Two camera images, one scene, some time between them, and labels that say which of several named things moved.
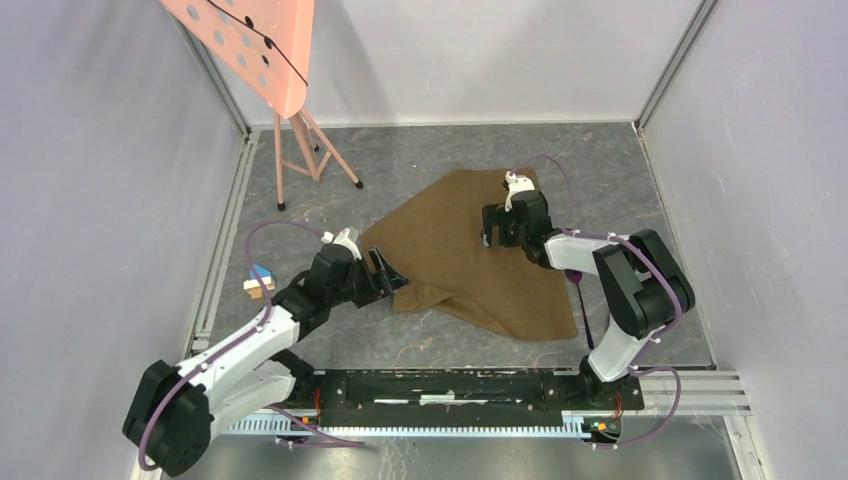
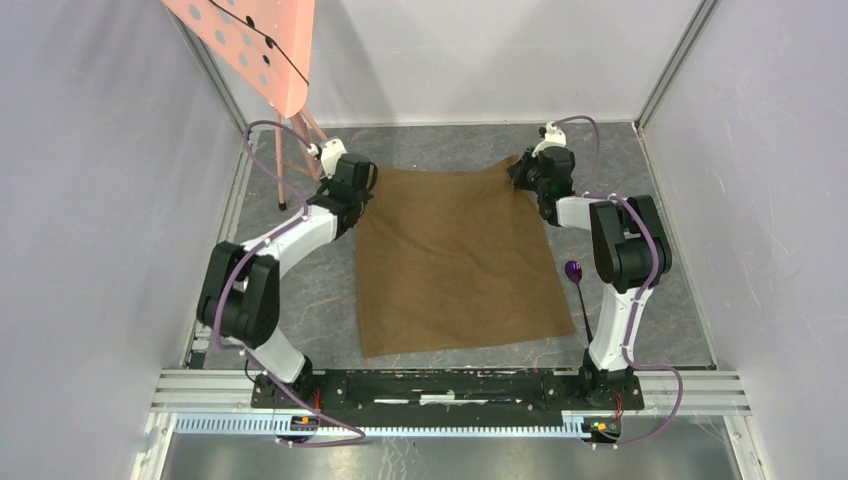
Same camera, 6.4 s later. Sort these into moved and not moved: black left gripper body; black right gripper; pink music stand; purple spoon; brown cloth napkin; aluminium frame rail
Moved: black left gripper body; brown cloth napkin; black right gripper
Not moved: aluminium frame rail; pink music stand; purple spoon
